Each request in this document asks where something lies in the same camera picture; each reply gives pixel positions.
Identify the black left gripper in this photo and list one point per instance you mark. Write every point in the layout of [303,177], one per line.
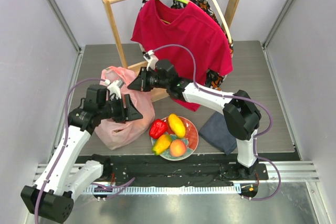
[130,113]

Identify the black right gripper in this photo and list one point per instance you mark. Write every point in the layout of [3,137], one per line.
[143,78]

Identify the pink plastic bag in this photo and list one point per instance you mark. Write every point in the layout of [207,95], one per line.
[116,133]

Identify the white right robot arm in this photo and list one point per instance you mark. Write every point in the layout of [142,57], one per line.
[240,114]

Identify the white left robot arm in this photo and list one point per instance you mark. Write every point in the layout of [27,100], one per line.
[54,193]

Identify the red bell pepper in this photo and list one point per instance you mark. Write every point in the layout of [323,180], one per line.
[158,128]

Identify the yellow green mango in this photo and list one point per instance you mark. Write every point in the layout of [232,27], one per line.
[162,144]

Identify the orange peach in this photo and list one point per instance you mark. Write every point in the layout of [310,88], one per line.
[178,148]

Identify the patterned ceramic plate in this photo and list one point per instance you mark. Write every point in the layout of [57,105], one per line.
[190,139]

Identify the red t-shirt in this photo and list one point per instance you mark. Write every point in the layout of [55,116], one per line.
[188,38]

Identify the folded grey towel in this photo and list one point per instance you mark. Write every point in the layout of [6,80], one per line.
[216,133]

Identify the cream wooden hanger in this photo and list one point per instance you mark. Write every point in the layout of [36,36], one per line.
[224,23]

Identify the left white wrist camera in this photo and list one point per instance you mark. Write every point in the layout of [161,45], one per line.
[114,88]

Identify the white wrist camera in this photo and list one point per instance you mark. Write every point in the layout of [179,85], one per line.
[114,88]
[151,59]

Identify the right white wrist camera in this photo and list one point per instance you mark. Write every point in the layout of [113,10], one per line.
[151,59]

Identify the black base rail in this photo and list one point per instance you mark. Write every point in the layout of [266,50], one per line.
[198,170]

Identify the white cable duct strip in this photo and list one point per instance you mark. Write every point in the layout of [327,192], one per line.
[235,189]

